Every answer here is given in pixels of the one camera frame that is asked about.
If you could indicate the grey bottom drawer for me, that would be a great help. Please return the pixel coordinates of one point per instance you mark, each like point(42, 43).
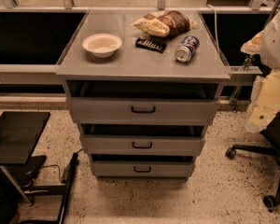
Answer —
point(145, 169)

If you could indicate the grey drawer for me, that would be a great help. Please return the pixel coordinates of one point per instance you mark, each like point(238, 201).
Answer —
point(141, 111)
point(142, 145)
point(145, 169)

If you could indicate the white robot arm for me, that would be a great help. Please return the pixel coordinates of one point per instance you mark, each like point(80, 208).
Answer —
point(265, 97)

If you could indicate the grey drawer cabinet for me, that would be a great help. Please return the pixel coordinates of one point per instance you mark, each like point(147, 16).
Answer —
point(193, 92)

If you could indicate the grey top drawer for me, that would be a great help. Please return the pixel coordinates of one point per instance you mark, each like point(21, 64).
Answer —
point(141, 111)

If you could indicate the grey middle drawer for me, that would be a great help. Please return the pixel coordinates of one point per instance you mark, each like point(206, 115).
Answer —
point(142, 145)

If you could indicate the black snack bar wrapper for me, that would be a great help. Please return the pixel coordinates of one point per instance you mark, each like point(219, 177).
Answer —
point(151, 45)

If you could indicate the blue soda can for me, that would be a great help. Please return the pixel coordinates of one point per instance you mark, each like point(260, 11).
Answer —
point(186, 49)

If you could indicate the white paper bowl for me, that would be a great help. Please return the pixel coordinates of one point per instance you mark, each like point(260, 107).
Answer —
point(102, 45)

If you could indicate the brown chip bag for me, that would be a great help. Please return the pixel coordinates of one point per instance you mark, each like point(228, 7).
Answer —
point(165, 23)

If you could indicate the black floor stand bar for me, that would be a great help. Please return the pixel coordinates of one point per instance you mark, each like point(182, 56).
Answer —
point(64, 190)

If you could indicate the black side table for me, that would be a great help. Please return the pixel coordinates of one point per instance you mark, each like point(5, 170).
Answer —
point(19, 134)

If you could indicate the black office chair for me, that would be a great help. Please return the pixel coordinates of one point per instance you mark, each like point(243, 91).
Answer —
point(272, 134)

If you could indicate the grey rail bench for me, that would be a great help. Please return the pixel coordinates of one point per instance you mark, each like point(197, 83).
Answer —
point(219, 51)

